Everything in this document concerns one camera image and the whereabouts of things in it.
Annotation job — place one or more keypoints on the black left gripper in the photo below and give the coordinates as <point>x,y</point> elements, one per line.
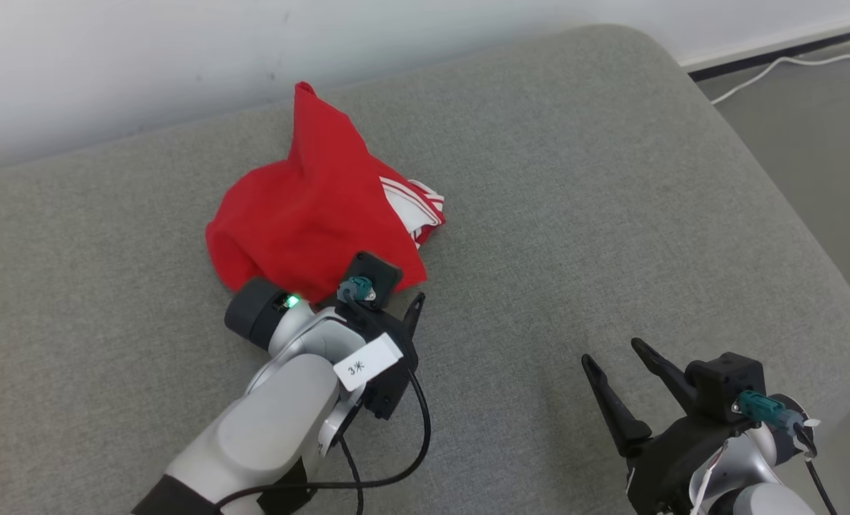
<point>394,386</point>

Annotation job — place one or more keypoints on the teal camera connector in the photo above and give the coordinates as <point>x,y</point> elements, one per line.
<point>357,289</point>
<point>764,409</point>

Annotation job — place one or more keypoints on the red Bulls 23 jersey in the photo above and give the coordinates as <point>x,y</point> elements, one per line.
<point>310,207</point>

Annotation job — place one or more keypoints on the teal right camera connector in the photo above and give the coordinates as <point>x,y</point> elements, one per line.
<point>764,409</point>

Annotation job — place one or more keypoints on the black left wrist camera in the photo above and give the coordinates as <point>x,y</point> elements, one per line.
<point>378,272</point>

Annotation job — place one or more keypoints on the teal left camera connector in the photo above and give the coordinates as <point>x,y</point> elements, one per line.
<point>357,289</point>

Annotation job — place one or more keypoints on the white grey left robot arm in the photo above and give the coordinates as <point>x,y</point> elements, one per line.
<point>267,429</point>

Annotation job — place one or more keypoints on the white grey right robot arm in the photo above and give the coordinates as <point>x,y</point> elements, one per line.
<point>750,493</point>

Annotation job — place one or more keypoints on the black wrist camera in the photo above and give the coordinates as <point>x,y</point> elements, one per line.
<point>378,272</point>
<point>725,379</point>

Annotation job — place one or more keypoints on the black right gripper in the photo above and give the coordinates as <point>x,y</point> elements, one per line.
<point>671,458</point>

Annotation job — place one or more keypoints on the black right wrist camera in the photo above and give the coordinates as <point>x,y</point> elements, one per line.
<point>725,379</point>

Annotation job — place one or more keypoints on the grey fabric sofa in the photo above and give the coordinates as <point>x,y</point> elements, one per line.
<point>610,214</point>

